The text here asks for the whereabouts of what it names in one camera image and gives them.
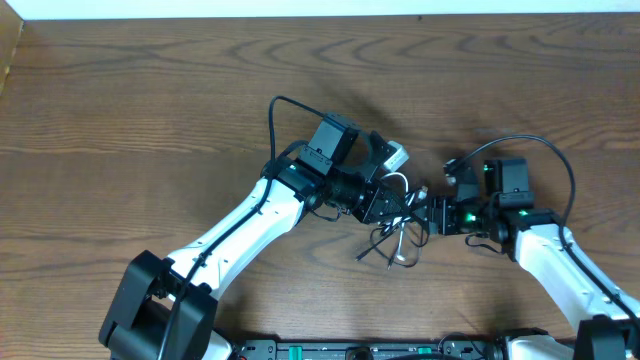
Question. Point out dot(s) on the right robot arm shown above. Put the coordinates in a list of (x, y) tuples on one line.
[(502, 214)]

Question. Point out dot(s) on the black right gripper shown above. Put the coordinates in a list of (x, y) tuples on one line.
[(445, 216)]

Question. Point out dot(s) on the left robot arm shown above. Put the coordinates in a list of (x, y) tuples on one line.
[(164, 308)]

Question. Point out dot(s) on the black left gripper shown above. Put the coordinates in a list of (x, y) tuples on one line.
[(382, 204)]

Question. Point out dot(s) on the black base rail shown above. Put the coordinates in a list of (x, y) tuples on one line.
[(390, 350)]

